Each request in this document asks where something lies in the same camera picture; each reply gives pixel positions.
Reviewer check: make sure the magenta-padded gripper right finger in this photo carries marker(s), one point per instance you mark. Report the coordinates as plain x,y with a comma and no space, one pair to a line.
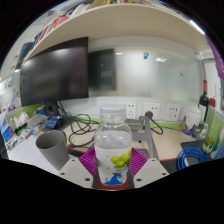
151,171

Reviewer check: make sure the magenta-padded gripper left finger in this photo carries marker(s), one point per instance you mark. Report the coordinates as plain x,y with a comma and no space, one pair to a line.
75,171

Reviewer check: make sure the clear plastic water bottle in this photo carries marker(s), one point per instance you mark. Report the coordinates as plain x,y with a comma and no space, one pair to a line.
112,143

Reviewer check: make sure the grey cup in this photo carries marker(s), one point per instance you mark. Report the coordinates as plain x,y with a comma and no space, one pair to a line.
53,150

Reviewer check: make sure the flat round red coaster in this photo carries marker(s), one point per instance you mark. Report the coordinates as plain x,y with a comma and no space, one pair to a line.
113,188

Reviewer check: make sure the blue electronics board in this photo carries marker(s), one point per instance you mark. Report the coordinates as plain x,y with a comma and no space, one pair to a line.
54,122

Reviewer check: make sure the blank white paper sheet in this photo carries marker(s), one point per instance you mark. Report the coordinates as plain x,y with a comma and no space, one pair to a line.
23,151

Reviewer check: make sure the clear plastic box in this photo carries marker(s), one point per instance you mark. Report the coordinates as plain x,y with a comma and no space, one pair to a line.
37,121

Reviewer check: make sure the tall green-tinted glass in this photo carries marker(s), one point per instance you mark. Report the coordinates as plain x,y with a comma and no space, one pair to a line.
210,143

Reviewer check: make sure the white ceramic jar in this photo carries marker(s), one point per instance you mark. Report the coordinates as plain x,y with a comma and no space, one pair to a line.
191,120

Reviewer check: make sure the white tissue pack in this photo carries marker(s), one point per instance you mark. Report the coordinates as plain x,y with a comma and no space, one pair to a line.
18,120

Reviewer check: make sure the frosted glass partition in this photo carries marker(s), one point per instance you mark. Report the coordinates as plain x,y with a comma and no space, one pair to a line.
156,76

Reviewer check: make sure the black computer monitor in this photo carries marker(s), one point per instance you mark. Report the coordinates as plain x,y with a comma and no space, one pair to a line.
55,76

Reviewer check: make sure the small blue sticker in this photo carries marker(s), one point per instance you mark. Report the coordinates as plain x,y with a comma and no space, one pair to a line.
146,55

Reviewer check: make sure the white wall socket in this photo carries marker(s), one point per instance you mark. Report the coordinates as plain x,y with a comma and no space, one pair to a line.
130,110
172,112
154,108

